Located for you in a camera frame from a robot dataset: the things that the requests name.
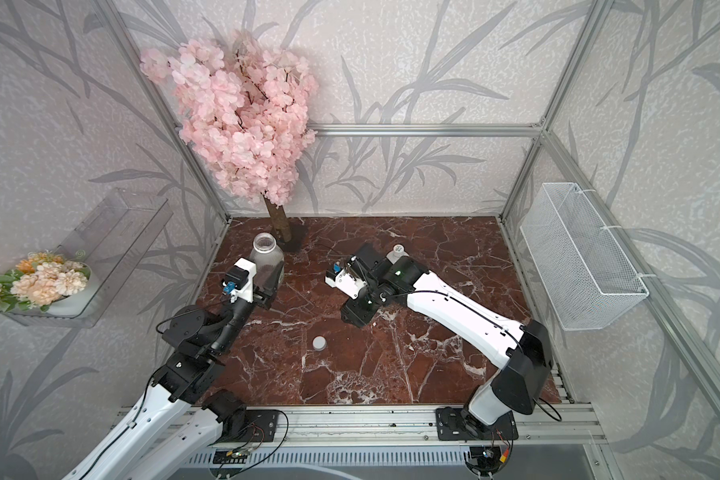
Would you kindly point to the small electronics board with wires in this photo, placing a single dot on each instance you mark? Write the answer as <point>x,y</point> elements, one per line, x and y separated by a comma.
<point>231,457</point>

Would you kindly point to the white wire mesh basket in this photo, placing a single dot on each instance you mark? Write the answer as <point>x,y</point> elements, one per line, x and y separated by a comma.
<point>589,280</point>

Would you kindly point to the small clear bottle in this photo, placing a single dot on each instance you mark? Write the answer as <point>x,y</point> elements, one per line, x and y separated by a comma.
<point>269,261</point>

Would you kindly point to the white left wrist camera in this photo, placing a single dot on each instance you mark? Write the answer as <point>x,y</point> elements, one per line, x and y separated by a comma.
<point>238,281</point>

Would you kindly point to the pink blossom artificial tree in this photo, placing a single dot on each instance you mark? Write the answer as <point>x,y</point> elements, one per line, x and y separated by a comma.
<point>245,113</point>

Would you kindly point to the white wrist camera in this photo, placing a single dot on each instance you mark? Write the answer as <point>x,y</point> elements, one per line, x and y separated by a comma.
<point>238,281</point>
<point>345,279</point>

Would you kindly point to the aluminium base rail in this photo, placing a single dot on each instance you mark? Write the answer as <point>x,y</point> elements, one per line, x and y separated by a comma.
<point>416,425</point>

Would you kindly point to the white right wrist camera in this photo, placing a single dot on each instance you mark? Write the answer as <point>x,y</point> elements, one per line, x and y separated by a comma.
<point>345,279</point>

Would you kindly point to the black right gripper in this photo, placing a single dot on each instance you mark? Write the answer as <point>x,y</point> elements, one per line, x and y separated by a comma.
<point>353,317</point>

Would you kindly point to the grey bottle cap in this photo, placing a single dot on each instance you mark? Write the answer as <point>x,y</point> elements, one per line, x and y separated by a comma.
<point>319,343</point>

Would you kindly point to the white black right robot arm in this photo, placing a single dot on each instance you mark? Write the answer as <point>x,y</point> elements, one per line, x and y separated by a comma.
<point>521,352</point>

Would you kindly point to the round connector with wires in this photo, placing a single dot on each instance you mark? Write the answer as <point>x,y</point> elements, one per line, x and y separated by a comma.
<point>486,461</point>

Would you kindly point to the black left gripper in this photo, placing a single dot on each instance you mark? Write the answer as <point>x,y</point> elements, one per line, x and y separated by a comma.
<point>267,293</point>

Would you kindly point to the peach flower bouquet in bowl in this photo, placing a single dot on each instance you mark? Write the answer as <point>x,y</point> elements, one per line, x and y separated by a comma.
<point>44,280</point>

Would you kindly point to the clear acrylic wall shelf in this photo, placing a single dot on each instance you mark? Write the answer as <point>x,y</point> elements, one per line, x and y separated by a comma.
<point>111,240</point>

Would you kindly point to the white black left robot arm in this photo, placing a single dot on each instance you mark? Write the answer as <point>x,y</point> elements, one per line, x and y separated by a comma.
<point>175,417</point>

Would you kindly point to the dark metal tree base plate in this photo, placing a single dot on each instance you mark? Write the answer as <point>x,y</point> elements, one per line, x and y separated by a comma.
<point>292,240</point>

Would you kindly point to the white labelled plastic bottle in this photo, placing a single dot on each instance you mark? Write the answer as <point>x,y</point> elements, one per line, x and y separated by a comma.
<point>396,253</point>

